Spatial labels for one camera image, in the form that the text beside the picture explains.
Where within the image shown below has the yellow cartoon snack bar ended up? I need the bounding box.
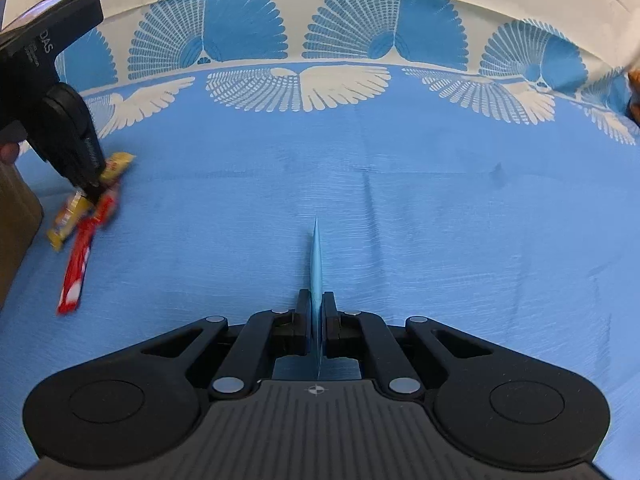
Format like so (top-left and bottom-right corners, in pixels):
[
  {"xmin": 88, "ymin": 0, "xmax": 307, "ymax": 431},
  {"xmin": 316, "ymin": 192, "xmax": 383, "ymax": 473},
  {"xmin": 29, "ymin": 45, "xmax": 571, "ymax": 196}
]
[{"xmin": 47, "ymin": 152, "xmax": 136, "ymax": 252}]

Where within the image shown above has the long red snack stick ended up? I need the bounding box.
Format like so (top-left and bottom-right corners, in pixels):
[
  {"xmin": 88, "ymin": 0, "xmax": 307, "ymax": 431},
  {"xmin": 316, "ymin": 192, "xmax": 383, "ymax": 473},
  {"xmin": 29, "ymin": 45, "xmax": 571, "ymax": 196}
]
[{"xmin": 56, "ymin": 182, "xmax": 120, "ymax": 315}]

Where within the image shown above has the person's left hand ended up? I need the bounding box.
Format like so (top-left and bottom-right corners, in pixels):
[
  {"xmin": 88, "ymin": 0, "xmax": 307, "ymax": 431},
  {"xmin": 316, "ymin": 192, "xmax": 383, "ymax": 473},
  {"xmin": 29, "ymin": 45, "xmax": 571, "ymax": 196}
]
[{"xmin": 0, "ymin": 143, "xmax": 20, "ymax": 165}]

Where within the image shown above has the brown cardboard box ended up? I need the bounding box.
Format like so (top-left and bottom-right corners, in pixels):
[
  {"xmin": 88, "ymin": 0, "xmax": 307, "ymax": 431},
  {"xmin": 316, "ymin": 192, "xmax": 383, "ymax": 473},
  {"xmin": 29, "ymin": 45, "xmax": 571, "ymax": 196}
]
[{"xmin": 0, "ymin": 164, "xmax": 43, "ymax": 306}]

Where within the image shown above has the blue fan-pattern sofa cover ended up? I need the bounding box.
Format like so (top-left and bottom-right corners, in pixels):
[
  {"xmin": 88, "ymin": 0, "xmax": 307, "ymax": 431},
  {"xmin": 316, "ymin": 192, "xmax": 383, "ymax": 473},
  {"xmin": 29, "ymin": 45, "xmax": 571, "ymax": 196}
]
[{"xmin": 1, "ymin": 0, "xmax": 639, "ymax": 479}]

